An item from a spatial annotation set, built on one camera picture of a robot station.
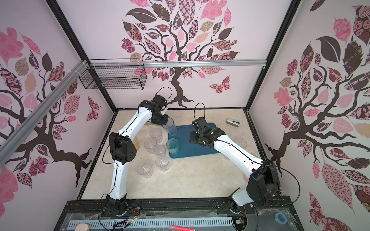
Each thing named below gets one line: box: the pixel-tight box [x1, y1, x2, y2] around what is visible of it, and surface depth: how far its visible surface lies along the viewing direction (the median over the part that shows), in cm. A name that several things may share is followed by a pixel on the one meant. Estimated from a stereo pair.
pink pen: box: [170, 225, 196, 231], surface depth 70 cm
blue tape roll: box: [274, 212, 288, 225], surface depth 71 cm
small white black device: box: [225, 118, 241, 128], surface depth 112 cm
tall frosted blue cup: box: [161, 117, 178, 136], surface depth 92 cm
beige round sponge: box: [75, 223, 91, 231], surface depth 69 cm
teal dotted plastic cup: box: [166, 138, 180, 155], surface depth 91 cm
